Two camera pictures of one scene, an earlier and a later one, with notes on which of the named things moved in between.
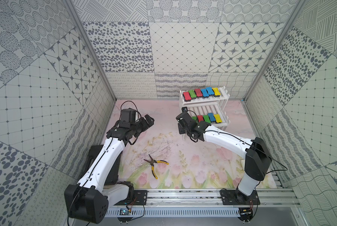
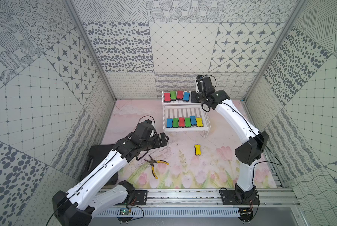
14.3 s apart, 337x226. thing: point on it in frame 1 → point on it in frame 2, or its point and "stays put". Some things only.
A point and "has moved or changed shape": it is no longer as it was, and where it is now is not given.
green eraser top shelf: x=192 y=94 has moved or changed shape
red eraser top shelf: x=198 y=92 has moved or changed shape
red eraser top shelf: x=187 y=96 → x=167 y=97
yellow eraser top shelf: x=216 y=91 has moved or changed shape
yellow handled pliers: x=152 y=162 stays put
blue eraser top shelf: x=204 y=92 has moved or changed shape
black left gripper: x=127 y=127 → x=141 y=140
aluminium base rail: x=205 y=203 stays put
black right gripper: x=180 y=131 → x=193 y=100
